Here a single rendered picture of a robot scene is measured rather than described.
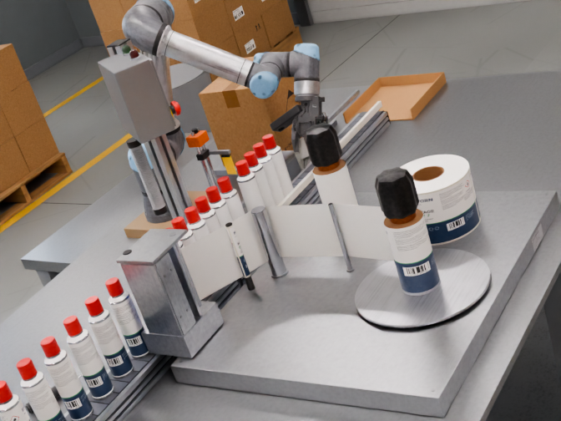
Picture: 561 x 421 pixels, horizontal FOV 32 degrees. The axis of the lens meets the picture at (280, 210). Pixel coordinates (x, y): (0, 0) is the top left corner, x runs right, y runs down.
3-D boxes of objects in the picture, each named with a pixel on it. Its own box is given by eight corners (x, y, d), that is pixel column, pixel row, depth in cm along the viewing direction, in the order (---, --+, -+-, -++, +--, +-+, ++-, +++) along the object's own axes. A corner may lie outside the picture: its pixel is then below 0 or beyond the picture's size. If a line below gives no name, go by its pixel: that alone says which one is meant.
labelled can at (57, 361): (83, 423, 211) (47, 348, 203) (67, 421, 214) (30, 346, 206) (98, 408, 215) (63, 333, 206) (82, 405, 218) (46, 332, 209)
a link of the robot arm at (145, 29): (117, 11, 269) (281, 75, 270) (128, -1, 279) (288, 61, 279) (108, 48, 275) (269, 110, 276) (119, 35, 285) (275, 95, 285)
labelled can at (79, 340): (104, 401, 217) (70, 327, 208) (88, 398, 220) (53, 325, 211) (118, 387, 220) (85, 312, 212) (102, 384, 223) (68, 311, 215)
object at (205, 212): (227, 271, 254) (202, 203, 245) (212, 271, 257) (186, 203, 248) (238, 260, 258) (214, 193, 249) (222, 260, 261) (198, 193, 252)
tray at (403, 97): (413, 119, 320) (411, 109, 319) (345, 124, 335) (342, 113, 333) (446, 82, 342) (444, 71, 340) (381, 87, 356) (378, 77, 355)
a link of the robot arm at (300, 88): (289, 81, 286) (304, 84, 292) (289, 97, 286) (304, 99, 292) (310, 79, 281) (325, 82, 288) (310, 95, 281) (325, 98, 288)
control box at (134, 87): (141, 144, 237) (113, 73, 229) (123, 129, 251) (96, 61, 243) (179, 129, 239) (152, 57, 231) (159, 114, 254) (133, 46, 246)
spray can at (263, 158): (284, 212, 276) (262, 148, 267) (267, 213, 278) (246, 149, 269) (290, 203, 280) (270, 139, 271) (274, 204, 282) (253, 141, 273)
